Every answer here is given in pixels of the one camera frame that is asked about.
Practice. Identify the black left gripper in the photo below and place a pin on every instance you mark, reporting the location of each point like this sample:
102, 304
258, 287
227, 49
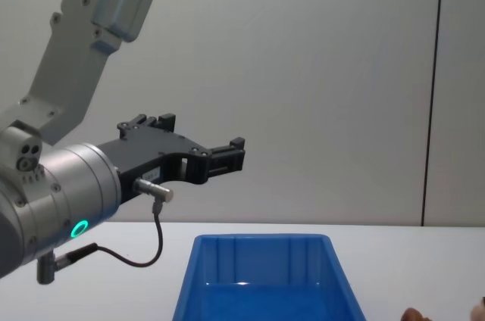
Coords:
151, 147

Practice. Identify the blue plastic bin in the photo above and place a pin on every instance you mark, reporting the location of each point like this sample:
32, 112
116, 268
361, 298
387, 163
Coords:
265, 294

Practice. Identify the small brown object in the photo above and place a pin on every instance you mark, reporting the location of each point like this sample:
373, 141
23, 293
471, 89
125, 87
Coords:
413, 315

